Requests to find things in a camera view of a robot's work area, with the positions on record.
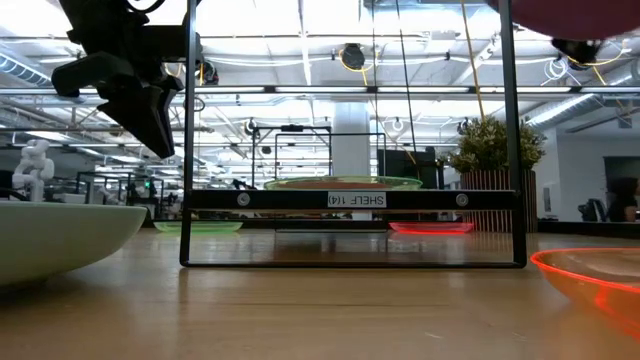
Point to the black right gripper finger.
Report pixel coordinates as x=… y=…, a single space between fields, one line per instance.
x=570 y=46

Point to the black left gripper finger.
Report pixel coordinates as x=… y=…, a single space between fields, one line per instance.
x=87 y=72
x=150 y=120

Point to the magenta purple plate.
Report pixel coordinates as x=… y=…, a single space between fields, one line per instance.
x=575 y=17

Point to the translucent green plate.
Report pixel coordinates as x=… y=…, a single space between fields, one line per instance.
x=345 y=181
x=210 y=226

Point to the translucent red plate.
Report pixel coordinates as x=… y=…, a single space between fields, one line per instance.
x=430 y=228

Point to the orange bowl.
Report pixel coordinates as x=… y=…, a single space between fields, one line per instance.
x=595 y=280

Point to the white robot figure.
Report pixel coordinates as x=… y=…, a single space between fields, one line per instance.
x=32 y=170

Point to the potted plant in ribbed pot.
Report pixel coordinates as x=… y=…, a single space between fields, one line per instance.
x=480 y=145

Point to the mint green plate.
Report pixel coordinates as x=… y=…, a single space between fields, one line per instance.
x=60 y=240

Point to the person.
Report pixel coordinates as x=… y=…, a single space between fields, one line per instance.
x=622 y=200

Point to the black office chair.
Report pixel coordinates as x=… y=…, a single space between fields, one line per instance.
x=592 y=210

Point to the black monitor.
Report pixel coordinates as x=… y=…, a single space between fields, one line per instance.
x=400 y=167

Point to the black metal workstation frame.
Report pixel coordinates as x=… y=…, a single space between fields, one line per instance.
x=254 y=160

